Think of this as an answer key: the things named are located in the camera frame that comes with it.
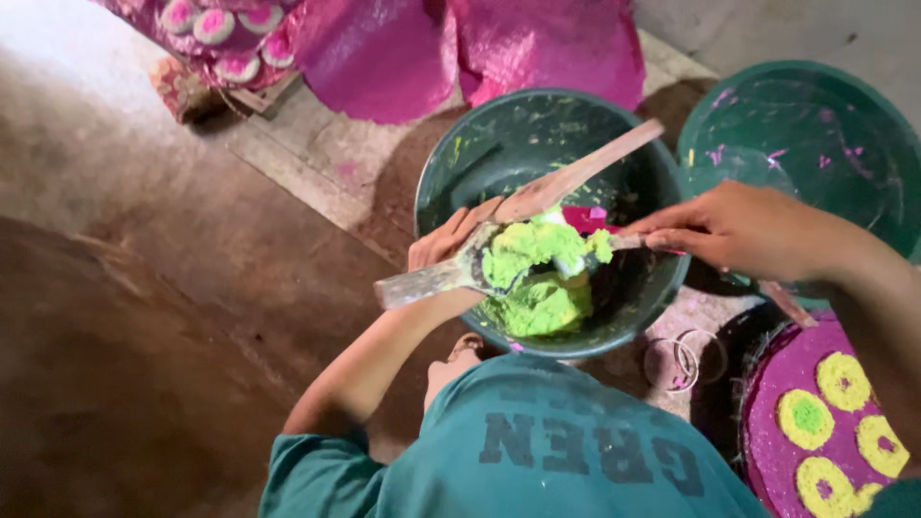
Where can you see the person's left hand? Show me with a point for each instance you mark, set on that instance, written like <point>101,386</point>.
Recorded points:
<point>440,248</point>

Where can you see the person's right hand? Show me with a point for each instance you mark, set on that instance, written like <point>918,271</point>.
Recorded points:
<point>755,230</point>

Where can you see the person's left fingers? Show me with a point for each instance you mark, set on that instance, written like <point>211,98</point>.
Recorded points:
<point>466,219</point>

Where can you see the metal ladle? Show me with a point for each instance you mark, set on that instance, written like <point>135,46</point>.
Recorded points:
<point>424,284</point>

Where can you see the small scraping stick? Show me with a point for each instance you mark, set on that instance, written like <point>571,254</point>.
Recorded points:
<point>628,242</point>

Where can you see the dark green basin with paste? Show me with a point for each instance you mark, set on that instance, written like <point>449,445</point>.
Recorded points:
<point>504,151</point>

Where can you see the light green paste mass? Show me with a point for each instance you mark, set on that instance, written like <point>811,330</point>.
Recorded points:
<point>536,306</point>

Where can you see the pink paper piece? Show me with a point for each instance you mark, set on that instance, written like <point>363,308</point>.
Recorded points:
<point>581,219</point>

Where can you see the long wooden paddle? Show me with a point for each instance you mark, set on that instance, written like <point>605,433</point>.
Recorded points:
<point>583,171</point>

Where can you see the shiny pink sheet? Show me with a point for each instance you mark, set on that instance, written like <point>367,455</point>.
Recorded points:
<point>554,50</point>
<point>374,57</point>

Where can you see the teal printed shirt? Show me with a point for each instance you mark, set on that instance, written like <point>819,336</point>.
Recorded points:
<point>518,446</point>

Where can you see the pink white round disc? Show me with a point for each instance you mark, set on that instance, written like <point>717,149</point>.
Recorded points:
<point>178,14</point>
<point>236,67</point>
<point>259,16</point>
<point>214,26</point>
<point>278,49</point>

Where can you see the patterned block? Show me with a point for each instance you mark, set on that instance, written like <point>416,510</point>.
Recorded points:
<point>180,90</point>

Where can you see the empty dark green basin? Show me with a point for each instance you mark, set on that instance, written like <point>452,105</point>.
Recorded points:
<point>813,137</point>

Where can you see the pink tray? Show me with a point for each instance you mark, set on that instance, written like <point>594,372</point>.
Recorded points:
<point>144,14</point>

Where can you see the round pink powder plate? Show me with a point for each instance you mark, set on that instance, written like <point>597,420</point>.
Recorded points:
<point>777,460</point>

